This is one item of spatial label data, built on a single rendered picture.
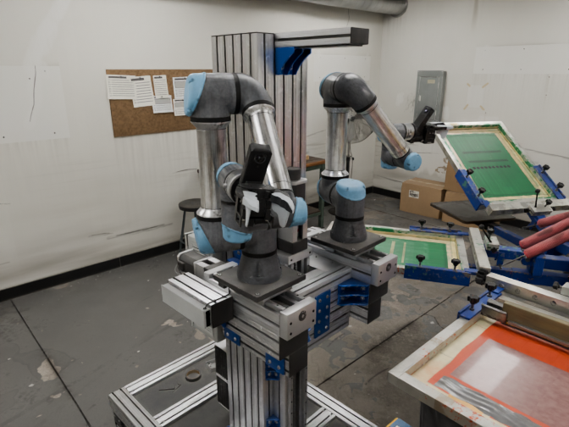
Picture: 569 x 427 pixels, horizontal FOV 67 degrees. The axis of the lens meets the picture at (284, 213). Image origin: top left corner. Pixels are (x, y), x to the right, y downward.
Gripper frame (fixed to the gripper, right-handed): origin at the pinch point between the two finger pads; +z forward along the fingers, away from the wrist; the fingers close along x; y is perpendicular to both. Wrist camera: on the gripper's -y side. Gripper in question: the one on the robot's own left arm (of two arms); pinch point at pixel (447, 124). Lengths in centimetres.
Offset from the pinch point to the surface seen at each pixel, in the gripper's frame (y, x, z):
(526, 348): 62, 76, -11
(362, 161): 167, -405, 218
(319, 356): 176, -50, -24
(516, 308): 54, 64, -7
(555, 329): 55, 77, -2
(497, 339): 64, 68, -17
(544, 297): 57, 59, 15
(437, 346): 60, 66, -44
